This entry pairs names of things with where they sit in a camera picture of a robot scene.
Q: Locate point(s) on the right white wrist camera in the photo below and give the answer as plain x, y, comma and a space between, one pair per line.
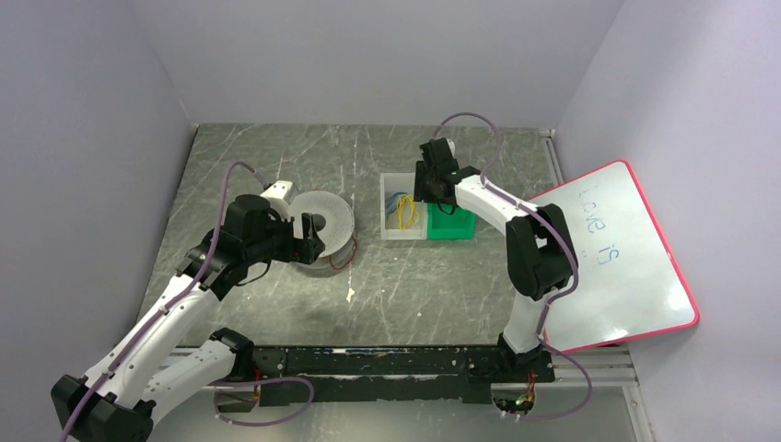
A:
452, 146

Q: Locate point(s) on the white cable spool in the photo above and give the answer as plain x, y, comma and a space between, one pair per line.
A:
335, 222

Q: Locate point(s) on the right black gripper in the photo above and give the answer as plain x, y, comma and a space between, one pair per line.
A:
427, 185

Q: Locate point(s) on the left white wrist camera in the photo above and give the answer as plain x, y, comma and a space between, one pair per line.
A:
280, 196

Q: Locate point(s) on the pink framed whiteboard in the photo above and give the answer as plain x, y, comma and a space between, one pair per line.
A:
630, 285

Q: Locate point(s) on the clear white plastic bin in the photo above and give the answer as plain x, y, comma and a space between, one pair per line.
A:
401, 218

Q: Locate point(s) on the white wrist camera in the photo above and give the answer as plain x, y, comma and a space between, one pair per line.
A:
452, 146
280, 196

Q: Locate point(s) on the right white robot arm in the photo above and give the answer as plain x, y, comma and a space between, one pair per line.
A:
540, 260

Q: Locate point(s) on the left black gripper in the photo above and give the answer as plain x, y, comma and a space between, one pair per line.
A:
298, 242

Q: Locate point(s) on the green plastic bin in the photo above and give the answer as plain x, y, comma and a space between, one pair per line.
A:
449, 223

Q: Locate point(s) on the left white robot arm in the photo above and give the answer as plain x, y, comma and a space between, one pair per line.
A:
125, 394

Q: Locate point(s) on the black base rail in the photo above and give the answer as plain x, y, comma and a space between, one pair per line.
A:
468, 373

